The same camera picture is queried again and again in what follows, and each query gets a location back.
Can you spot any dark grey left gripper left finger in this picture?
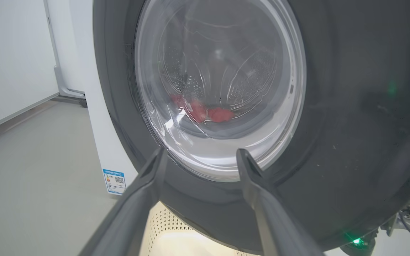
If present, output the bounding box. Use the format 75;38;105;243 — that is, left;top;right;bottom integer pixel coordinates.
79;148;170;256

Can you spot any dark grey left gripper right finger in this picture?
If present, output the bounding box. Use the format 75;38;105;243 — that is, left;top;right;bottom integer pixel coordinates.
236;148;325;256

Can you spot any dark grey washing machine door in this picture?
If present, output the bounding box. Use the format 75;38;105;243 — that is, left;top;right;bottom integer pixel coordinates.
92;0;410;255

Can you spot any red and white garment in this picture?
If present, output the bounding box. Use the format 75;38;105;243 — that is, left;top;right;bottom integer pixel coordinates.
170;94;235;124

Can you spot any cream perforated laundry basket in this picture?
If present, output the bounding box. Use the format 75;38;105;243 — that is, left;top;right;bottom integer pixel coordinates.
139;201;262;256

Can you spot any white washing machine body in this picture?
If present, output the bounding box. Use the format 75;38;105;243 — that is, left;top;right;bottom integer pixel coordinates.
69;0;138;196

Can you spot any blue energy label sticker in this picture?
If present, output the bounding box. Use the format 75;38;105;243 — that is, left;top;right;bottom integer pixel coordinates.
102;169;126;195

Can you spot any white board stand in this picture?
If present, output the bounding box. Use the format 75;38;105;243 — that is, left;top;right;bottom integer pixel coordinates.
43;0;87;108

